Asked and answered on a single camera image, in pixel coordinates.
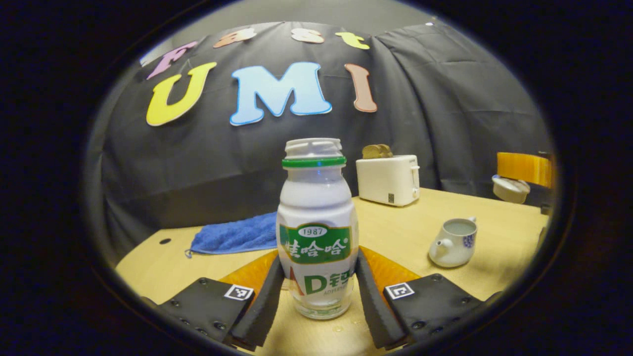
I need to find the white water bottle green label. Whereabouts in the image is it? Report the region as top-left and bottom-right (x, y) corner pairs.
(275, 138), (360, 320)

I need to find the blue towel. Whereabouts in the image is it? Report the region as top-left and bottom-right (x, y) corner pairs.
(185, 212), (278, 259)

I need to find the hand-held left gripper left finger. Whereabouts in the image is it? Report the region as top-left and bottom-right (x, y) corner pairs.
(141, 250), (286, 352)

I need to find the white blue-patterned teacup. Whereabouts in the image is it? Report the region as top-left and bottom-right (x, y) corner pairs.
(428, 217), (478, 268)

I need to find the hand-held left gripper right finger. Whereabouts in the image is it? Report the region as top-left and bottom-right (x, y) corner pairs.
(354, 246), (502, 351)

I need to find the white teacup lid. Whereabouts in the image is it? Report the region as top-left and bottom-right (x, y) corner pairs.
(492, 175), (531, 205)

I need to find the white toaster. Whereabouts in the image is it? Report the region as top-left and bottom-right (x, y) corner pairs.
(356, 155), (421, 207)

